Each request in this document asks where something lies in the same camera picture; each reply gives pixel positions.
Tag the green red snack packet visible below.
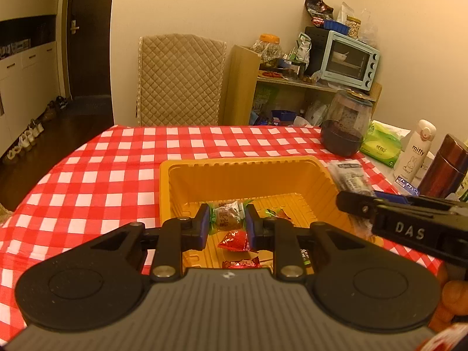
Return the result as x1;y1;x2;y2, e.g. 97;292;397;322
260;208;294;223

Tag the dark snack bag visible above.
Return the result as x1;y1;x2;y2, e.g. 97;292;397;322
306;0;334;28

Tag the yellow green candy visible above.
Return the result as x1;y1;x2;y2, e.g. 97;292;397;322
209;199;254;232

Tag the blue basket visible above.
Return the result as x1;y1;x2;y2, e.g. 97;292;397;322
323;20;350;36

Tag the orange plastic tray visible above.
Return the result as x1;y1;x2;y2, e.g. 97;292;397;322
159;155;371;278

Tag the wooden shelf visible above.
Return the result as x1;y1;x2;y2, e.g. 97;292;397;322
221;44;383;127

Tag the white cabinet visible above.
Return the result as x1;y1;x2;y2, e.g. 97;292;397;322
0;14;61;159

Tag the light blue toaster oven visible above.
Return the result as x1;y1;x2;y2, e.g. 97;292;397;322
318;30;381;92

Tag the glass jar with dark contents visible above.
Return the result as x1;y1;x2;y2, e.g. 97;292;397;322
320;89;374;157

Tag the row of shoes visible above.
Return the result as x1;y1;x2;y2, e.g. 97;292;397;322
3;95;71;166

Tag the clear plastic bag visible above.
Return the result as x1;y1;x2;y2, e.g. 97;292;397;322
336;1;379;47

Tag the brown metal thermos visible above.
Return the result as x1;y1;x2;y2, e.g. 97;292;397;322
416;133;468;200

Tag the beige chair back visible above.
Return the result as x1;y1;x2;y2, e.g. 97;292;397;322
135;34;228;128

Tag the green tissue pack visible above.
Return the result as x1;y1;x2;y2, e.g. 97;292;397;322
360;120;403;169

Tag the white rabbit print bottle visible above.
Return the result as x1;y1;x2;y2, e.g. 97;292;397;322
393;119;437;184

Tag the large red snack packet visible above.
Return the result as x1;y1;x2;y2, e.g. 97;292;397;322
221;258;262;270

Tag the red checked tablecloth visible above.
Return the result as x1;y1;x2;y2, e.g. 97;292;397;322
0;124;446;341

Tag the plastic jar with orange lid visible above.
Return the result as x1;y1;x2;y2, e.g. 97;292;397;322
252;34;282;70

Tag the person's right hand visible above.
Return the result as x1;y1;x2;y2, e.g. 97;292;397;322
427;262;468;334

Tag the small blue white box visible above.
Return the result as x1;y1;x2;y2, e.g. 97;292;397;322
394;175;419;197

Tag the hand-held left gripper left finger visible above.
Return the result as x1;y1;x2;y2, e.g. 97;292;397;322
87;203;211;283

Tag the green white bag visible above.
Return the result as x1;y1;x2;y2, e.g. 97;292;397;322
288;32;312;63

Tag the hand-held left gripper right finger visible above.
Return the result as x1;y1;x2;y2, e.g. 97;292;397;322
245;203;371;283

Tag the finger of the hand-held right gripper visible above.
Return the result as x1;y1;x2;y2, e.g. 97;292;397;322
374;190;468;213
335;190;379;224

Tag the clear grey snack packet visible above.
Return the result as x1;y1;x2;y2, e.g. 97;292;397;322
326;159;379;242

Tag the jar of nuts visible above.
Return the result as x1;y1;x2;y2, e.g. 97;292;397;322
345;15;362;39

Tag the dark door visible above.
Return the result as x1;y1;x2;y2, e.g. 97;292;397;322
60;0;116;100

